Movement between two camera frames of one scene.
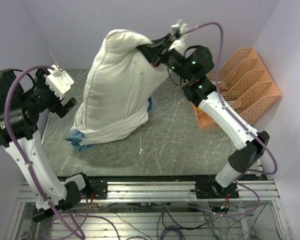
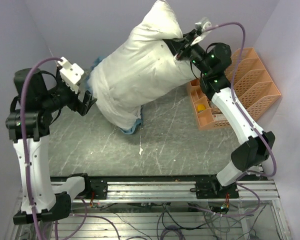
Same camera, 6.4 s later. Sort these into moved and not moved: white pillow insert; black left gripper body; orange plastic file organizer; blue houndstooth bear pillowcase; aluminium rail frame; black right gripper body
Moved: black right gripper body; blue houndstooth bear pillowcase; black left gripper body; white pillow insert
Not moved: orange plastic file organizer; aluminium rail frame
